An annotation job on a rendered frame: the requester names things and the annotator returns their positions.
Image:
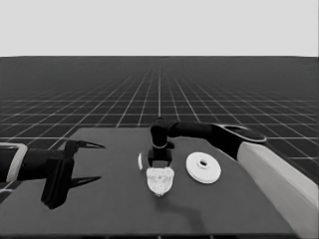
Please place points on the large thick white disc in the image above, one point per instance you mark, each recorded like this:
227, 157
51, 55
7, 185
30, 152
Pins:
212, 169

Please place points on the small thin T-shaped piece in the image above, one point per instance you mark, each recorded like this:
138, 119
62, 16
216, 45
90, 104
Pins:
140, 161

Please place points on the white round pinned carrier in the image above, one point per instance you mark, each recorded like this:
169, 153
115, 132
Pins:
168, 184

